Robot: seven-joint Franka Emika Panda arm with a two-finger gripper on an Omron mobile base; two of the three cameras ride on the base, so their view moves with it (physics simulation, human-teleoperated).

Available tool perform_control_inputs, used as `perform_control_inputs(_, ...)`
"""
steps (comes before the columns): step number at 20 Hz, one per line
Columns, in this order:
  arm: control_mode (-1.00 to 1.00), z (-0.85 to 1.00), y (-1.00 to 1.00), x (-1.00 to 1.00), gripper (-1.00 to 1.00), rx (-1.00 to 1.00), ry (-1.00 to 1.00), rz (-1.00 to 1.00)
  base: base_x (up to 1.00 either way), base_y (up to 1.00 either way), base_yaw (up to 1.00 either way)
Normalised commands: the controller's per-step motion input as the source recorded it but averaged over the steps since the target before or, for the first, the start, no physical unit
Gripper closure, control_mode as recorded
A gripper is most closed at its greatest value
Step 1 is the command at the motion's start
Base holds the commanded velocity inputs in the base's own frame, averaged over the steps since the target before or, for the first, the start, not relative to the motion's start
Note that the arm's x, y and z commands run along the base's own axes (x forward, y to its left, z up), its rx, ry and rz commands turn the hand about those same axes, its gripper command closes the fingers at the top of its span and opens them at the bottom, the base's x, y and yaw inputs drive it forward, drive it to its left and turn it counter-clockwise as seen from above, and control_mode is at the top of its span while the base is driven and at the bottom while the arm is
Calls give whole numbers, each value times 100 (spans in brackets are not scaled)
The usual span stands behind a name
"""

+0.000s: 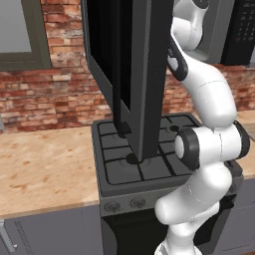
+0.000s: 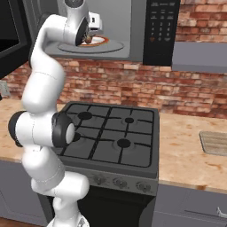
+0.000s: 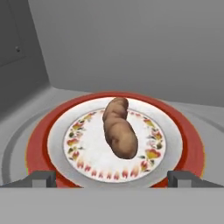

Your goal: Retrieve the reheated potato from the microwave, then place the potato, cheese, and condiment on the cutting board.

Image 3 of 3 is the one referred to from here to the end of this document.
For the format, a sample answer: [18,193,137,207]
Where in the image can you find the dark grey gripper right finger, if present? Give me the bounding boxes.
[167,170,224,188]

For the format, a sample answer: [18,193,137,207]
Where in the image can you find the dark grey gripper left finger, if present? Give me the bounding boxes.
[0,170,57,188]

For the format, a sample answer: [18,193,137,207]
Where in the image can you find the brown potato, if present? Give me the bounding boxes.
[101,97,139,160]

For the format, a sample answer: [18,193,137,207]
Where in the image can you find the grey microwave oven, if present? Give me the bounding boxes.
[0,0,224,188]

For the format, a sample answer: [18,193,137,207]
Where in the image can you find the red-rimmed floral plate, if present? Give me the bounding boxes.
[25,91,206,188]

